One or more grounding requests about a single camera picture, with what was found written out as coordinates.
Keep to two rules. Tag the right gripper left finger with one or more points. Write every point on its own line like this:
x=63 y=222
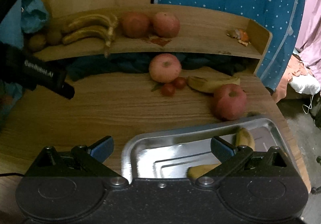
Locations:
x=80 y=161

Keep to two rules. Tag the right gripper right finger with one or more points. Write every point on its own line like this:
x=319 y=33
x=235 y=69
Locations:
x=242 y=161

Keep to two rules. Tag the red apple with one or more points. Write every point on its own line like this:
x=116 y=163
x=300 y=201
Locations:
x=229 y=102
x=166 y=24

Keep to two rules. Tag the cherry tomato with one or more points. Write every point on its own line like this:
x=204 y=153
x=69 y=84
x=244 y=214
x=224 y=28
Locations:
x=168 y=90
x=180 y=83

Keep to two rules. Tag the red apple desk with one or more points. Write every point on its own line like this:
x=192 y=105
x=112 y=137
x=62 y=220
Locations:
x=165 y=68

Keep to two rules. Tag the stainless steel tray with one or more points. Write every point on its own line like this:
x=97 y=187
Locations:
x=169 y=153

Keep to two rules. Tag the banana bunch on shelf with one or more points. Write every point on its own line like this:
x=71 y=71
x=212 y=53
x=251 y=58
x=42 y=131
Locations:
x=92 y=25

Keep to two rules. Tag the white pillow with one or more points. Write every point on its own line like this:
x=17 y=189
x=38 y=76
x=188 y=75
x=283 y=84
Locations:
x=305 y=84

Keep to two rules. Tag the orange blanket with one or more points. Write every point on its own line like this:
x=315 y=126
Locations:
x=295 y=68

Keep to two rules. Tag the orange-red apple on shelf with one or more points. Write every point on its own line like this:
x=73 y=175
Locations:
x=135 y=24

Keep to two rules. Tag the orange peel scraps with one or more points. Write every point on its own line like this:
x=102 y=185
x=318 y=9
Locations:
x=240 y=35

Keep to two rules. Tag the pink curtain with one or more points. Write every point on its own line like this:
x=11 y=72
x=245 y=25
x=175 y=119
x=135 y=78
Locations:
x=308 y=42

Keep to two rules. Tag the wooden desk shelf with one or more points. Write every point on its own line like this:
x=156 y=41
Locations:
x=197 y=36

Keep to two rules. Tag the red apple on shelf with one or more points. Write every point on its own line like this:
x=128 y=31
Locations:
x=166 y=24

